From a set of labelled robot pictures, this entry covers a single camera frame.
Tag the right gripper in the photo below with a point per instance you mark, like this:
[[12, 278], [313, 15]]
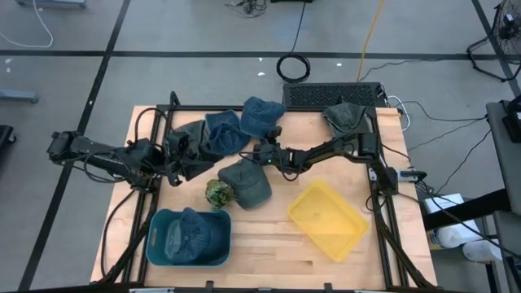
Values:
[[272, 154]]

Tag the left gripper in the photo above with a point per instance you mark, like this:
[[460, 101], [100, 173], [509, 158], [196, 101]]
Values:
[[177, 146]]

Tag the blue denim cap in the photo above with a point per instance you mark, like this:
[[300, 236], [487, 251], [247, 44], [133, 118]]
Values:
[[191, 238], [226, 140], [260, 116]]

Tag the green denim cap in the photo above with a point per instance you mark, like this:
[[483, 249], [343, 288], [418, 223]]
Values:
[[346, 118], [199, 140], [248, 185]]

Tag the teal plastic bin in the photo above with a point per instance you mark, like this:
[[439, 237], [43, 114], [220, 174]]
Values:
[[221, 224]]

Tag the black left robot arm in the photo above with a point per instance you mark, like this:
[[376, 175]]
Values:
[[106, 156]]

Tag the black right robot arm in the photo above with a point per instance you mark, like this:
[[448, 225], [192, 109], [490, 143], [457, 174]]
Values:
[[325, 148]]

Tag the small potted succulent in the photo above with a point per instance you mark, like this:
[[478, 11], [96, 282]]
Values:
[[219, 194]]

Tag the black computer tower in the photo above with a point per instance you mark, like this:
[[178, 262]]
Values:
[[325, 94]]

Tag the yellow plastic bin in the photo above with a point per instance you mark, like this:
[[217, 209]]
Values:
[[325, 219]]

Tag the white box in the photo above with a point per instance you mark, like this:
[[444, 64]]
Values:
[[441, 203]]

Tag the black shelf beam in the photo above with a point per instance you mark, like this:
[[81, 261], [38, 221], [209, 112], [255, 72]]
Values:
[[468, 211]]

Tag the white paper roll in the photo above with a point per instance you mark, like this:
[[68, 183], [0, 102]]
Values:
[[460, 236], [482, 252]]

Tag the black device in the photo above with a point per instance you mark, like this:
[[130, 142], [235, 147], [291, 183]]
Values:
[[513, 122]]

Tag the black pedestal fan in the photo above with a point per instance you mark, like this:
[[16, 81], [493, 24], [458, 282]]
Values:
[[506, 20]]

